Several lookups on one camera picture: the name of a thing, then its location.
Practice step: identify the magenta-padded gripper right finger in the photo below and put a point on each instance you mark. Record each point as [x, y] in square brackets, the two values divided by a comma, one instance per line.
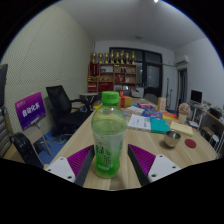
[161, 166]

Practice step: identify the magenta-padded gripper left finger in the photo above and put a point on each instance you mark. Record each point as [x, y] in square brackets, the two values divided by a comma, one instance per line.
[60, 166]

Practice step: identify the green tea bottle green cap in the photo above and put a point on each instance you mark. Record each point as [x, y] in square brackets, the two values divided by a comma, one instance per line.
[109, 133]

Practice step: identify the small steel cup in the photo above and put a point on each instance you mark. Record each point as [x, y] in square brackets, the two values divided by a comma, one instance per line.
[172, 138]

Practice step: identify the flat round red coaster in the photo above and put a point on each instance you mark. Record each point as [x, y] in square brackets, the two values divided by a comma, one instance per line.
[190, 143]

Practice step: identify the black backpack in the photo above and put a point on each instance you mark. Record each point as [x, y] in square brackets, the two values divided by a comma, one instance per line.
[25, 150]

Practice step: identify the teal book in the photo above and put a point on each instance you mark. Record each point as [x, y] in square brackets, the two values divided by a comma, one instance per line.
[159, 126]

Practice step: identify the yellow notepad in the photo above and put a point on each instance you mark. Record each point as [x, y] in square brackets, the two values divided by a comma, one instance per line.
[181, 128]

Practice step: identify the white booklet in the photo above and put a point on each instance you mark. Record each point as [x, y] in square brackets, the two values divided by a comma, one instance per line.
[139, 122]

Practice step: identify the blue box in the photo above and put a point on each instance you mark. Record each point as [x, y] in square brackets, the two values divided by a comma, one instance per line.
[152, 114]

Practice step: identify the pink flower pot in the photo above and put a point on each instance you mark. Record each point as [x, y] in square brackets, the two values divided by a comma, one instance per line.
[184, 111]

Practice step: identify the black office chair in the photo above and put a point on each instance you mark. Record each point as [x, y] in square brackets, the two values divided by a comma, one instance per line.
[63, 106]

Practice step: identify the tan cardboard carton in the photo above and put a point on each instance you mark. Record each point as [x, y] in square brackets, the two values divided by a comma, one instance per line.
[161, 104]

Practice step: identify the pink box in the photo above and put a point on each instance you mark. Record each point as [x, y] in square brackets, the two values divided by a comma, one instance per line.
[146, 105]

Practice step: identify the purple sign board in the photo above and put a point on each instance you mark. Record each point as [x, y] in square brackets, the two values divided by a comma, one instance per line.
[30, 110]

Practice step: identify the grey ribbed suitcase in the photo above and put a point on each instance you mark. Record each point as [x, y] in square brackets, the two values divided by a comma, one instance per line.
[3, 133]

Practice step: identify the orange gift box red ribbon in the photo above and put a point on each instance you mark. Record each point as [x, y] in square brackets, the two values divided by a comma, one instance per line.
[126, 101]

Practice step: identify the small round side table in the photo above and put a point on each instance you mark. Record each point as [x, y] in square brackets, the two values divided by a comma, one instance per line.
[88, 96]

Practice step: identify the computer monitor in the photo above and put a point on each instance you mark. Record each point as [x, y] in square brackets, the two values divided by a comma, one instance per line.
[196, 96]

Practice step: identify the dark suitcase with tan trim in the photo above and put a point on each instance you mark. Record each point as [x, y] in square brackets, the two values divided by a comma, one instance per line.
[2, 83]

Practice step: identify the wooden shelf unit with trophies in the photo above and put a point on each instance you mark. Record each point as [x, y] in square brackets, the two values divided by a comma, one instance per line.
[113, 75]

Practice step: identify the white air conditioner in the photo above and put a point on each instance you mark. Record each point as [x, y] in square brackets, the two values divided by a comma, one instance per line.
[182, 60]

